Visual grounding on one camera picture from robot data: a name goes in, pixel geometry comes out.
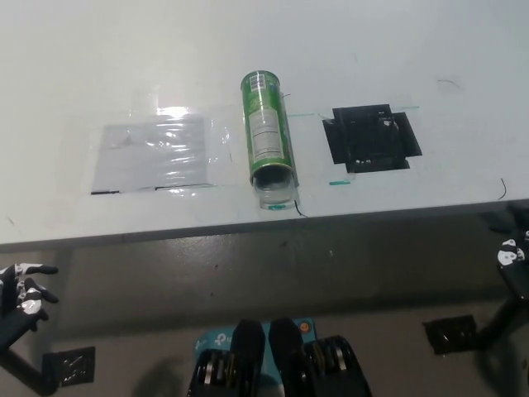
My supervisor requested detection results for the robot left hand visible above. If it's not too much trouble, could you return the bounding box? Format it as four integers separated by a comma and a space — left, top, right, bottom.
0, 262, 60, 352

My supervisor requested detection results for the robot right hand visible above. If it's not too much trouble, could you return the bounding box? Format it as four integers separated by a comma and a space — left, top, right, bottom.
489, 203, 529, 301

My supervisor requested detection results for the clear plastic chips tray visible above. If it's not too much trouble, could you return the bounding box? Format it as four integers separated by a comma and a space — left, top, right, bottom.
252, 167, 299, 212

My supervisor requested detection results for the green chips can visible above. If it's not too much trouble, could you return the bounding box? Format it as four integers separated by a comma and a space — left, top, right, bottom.
239, 69, 297, 185

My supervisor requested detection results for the black table leg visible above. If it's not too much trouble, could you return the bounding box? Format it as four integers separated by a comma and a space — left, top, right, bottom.
474, 296, 522, 349
0, 347, 58, 396

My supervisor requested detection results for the black floor tape patch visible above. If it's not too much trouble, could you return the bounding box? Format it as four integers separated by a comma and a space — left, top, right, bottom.
41, 346, 96, 388
422, 314, 480, 356

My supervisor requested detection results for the black tape square patch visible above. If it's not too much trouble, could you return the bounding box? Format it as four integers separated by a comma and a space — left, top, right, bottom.
322, 103, 423, 174

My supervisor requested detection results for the clear tape film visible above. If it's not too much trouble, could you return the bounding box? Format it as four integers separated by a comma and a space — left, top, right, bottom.
84, 84, 237, 196

